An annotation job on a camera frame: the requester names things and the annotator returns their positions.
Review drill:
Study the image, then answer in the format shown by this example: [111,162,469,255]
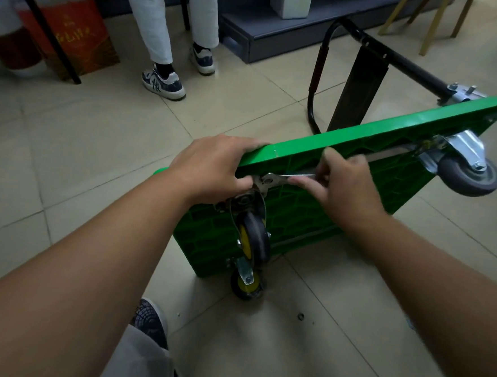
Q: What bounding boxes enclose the grey caster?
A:
[416,126,497,199]

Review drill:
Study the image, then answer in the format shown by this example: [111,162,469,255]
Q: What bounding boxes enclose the wooden stool legs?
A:
[376,0,476,60]

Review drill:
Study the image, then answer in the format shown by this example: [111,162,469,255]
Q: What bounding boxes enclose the person's right hand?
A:
[284,144,394,241]

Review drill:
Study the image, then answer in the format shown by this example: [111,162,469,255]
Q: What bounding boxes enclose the green platform trolley deck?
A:
[147,4,497,299]

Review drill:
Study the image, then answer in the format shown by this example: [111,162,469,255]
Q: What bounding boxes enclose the white box on shelf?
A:
[268,0,313,22]

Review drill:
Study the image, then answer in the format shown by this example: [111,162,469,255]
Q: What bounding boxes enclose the person's left hand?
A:
[164,130,270,212]

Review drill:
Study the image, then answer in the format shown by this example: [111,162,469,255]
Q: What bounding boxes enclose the person's dark shoe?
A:
[129,297,173,351]

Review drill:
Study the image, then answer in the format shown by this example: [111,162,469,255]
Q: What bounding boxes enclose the person's right forearm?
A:
[341,212,497,377]

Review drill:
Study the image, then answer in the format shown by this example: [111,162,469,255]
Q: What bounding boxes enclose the person's left forearm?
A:
[0,158,193,377]

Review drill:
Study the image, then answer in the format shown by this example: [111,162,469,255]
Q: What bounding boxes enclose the person's light trousers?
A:
[97,322,191,377]

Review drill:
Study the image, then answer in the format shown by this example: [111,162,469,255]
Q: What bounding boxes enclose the silver wrench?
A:
[257,169,318,192]

